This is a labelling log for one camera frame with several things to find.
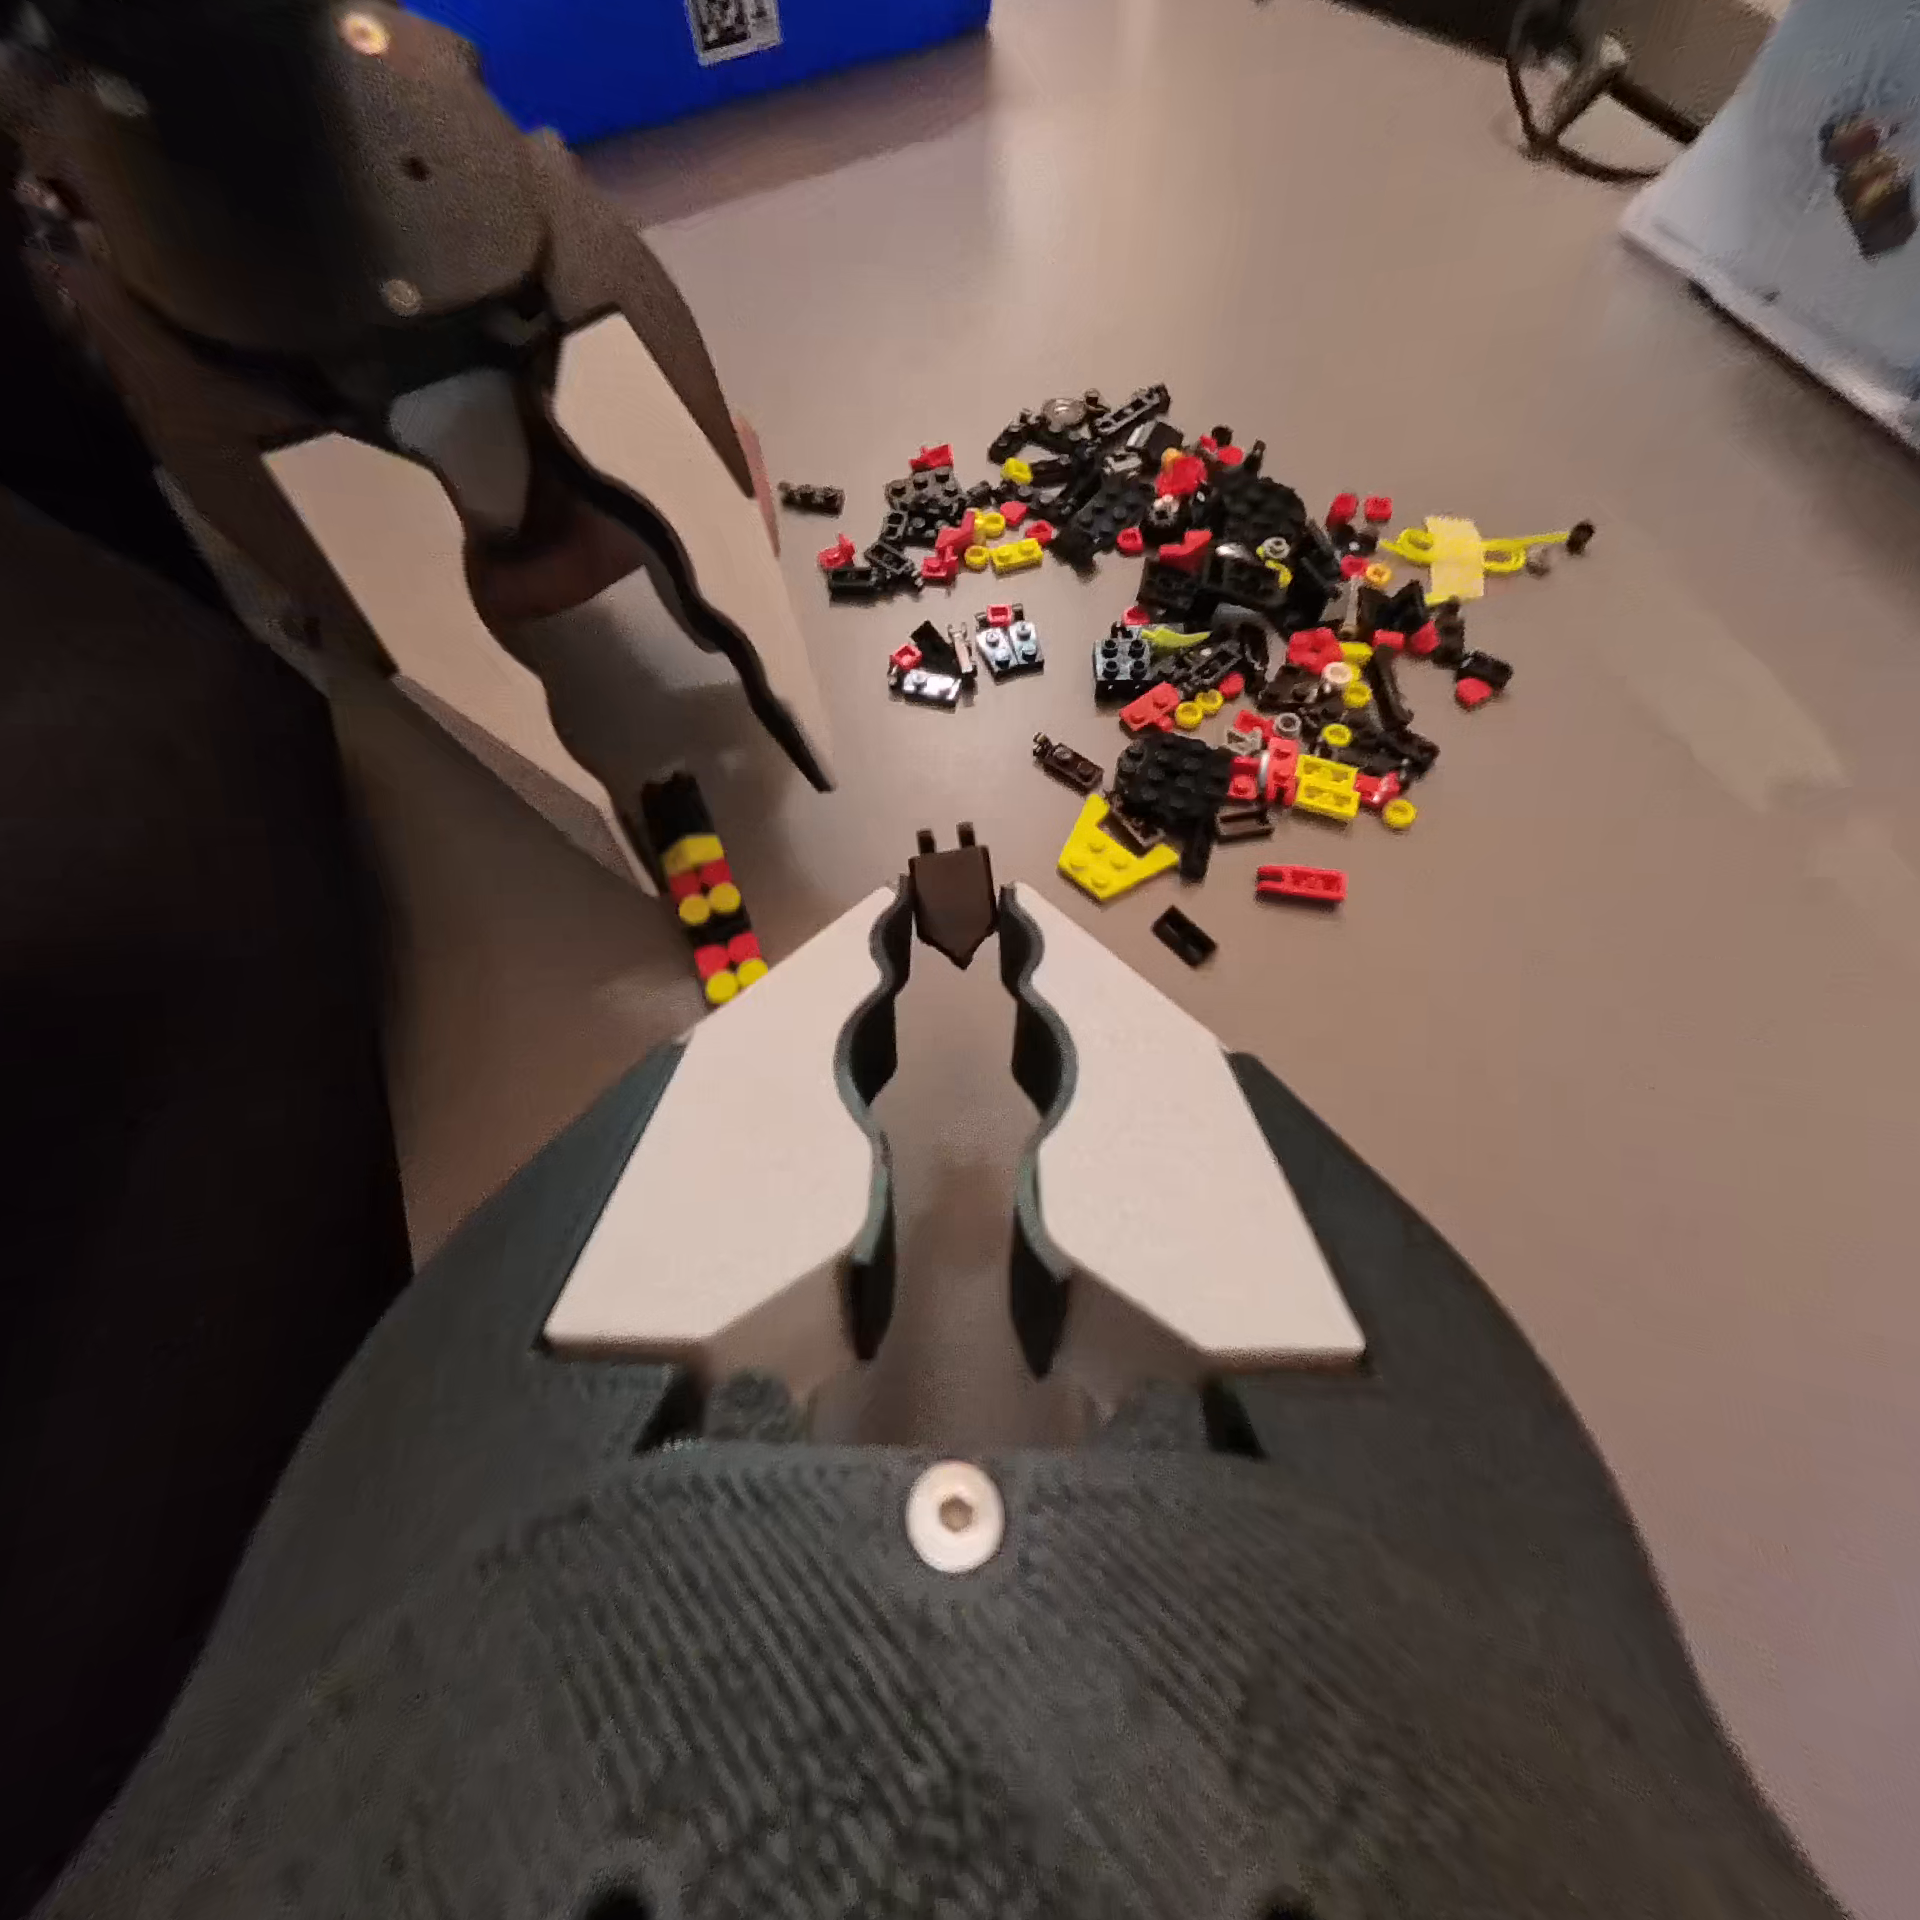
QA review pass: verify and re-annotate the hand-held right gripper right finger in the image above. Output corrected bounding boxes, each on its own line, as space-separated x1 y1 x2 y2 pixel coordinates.
995 881 1366 1383

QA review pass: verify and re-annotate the black coiled cable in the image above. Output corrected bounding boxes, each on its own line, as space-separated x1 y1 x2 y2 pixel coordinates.
1503 0 1712 183

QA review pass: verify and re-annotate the blue plastic bin with tag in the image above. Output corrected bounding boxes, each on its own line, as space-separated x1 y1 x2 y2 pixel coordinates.
398 0 994 148

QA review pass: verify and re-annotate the light blue instruction booklet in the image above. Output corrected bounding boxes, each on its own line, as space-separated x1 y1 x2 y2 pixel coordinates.
1621 0 1920 453

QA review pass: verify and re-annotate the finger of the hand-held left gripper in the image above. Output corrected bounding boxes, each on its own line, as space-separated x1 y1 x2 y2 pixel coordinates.
531 304 835 797
262 432 664 903

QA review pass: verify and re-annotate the neon yellow string with tape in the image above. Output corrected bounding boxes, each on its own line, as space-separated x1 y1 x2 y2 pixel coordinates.
1376 515 1595 606

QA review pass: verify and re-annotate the partly built lego model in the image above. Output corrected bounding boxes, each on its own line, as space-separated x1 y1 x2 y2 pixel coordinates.
641 767 770 1009

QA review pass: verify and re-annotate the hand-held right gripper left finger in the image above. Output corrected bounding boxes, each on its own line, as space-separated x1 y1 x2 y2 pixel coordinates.
543 885 915 1374

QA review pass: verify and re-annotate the black wedge lego piece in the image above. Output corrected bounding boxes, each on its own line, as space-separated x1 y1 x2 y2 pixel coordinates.
902 820 999 972

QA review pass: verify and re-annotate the person's black knit sweater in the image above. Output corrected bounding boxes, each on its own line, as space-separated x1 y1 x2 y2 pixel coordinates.
0 479 414 1920

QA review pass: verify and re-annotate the pile of lego pieces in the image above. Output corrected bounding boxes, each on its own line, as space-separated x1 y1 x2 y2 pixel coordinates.
776 381 1517 841

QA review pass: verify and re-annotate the yellow wedge lego plate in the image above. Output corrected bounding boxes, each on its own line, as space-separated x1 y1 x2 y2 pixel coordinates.
1054 790 1183 904

